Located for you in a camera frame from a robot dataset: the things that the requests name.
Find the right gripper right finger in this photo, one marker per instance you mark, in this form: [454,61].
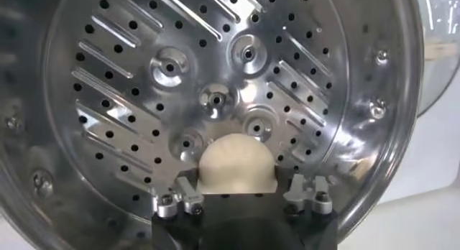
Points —
[309,197]

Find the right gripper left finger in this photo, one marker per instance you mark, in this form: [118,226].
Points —
[179,201]

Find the white steamed baozi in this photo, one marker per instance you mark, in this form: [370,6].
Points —
[237,165]

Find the round glass lid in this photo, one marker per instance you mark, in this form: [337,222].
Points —
[442,75]

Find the stainless steel steamer basket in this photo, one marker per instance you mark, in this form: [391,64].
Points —
[179,86]

